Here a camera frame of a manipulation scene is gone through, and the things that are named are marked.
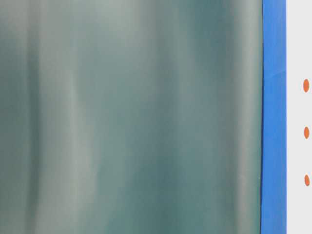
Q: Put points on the red dot mark near iron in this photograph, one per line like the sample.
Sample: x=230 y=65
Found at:
x=306 y=85

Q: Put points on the white work board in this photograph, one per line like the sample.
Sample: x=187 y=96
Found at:
x=299 y=115

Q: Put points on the red dot mark middle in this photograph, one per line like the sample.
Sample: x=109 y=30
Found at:
x=306 y=132

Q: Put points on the red dot mark near solder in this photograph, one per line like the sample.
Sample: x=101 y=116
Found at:
x=306 y=180

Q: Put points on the blue table cloth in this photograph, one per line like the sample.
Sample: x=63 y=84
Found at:
x=274 y=156

